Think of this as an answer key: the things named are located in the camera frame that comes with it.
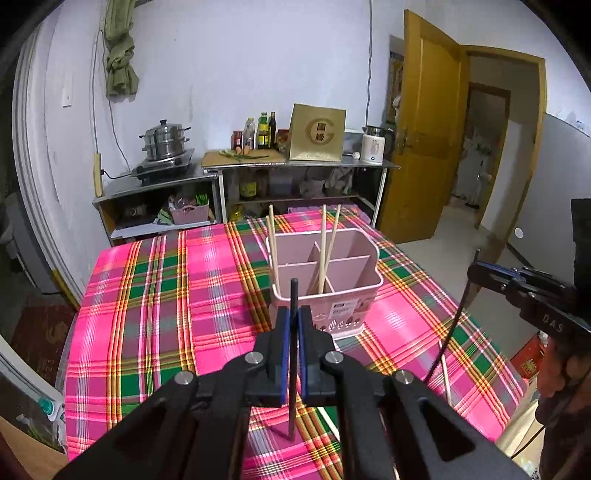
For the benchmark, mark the white panel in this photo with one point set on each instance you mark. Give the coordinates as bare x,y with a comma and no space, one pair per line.
554,175

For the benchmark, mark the yellow oil bottle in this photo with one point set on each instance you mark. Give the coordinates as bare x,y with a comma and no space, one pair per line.
248,187

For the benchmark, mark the red patterned rug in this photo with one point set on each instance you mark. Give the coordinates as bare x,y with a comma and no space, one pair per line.
41,341

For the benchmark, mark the black induction cooker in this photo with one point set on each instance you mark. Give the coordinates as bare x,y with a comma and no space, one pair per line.
161,170

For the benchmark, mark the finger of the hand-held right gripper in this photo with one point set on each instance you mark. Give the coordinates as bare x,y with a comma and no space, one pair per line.
503,285
517,272

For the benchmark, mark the yellowish power strip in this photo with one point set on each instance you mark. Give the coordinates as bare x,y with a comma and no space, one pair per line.
98,175

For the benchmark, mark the small pink storage basket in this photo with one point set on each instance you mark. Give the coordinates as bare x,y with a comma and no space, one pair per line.
190,214

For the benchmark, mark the white electric kettle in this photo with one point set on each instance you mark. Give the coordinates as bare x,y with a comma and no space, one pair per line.
374,145

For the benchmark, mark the metal counter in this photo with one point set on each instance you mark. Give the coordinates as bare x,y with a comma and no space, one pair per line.
152,187

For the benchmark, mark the clear plastic bottle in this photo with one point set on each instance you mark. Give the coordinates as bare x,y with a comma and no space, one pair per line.
250,136

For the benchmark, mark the dark sauce bottle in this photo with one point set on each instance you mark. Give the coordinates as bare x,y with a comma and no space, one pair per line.
273,131

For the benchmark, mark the steel shelf table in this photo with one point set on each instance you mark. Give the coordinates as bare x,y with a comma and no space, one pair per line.
295,167

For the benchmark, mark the set of light wooden chopsticks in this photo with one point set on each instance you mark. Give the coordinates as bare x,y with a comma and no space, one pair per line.
273,249

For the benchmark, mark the pink plaid tablecloth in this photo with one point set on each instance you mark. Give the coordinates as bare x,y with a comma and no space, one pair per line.
161,314

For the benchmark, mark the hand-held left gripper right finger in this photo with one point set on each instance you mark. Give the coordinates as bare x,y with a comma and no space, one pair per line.
304,360

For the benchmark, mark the black chopstick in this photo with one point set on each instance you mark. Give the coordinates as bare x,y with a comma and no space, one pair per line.
292,295
455,318

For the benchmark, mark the green hanging cloth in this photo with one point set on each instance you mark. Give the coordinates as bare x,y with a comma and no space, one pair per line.
120,50

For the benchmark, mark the red box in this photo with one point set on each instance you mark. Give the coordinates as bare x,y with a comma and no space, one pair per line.
531,360

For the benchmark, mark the pale bamboo chopstick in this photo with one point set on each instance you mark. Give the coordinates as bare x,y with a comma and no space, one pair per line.
447,383

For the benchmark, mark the person's right hand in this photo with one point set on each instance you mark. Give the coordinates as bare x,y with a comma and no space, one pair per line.
563,392

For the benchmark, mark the yellow wooden door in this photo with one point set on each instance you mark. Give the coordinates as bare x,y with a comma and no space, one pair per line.
429,115

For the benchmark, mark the green bottle yellow label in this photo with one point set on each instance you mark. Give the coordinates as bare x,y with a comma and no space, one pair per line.
263,134

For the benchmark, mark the yellow door frame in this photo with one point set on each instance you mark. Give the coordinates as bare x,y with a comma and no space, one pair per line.
538,115

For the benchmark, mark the wooden cutting board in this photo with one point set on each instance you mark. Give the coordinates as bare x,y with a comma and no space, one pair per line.
249,159

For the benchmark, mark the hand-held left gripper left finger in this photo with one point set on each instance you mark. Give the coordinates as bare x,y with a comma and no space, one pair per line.
282,360

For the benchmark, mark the grey rag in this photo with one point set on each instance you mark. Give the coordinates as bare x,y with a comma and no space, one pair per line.
323,182

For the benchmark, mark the red sauce jar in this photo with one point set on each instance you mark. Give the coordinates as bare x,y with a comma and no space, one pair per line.
238,141

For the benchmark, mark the steel steamer pot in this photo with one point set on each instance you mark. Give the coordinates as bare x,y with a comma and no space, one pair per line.
165,141

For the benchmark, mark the pink plastic utensil basket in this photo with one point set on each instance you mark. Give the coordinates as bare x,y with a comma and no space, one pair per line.
332,277

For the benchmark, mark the gold gift box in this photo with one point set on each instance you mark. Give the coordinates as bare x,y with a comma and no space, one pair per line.
316,134

